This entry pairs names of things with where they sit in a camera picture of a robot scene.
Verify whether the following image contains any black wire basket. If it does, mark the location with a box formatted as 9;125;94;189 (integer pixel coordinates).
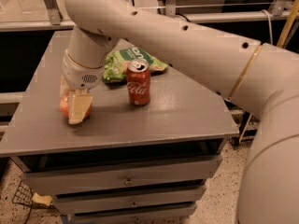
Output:
12;181;53;224

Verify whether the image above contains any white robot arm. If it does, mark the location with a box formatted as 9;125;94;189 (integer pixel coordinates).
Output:
64;0;299;224

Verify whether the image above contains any red Coca-Cola can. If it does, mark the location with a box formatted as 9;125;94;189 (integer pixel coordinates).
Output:
127;59;150;105

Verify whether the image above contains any yellow sponge block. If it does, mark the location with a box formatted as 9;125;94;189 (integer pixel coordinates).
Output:
32;193;52;206

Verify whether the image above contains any red apple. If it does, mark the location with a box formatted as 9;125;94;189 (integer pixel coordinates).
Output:
60;95;92;119

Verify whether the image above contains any metal guard rail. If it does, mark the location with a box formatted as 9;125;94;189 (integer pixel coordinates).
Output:
0;0;291;34

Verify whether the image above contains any white cable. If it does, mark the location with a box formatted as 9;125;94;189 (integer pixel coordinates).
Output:
261;8;275;46

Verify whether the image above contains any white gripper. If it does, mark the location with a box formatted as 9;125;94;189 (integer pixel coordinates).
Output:
60;50;101;124

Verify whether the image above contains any grey drawer cabinet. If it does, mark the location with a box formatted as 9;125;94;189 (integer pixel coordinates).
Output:
0;31;238;224

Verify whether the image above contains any green snack bag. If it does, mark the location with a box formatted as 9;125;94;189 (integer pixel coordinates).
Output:
102;46;167;84

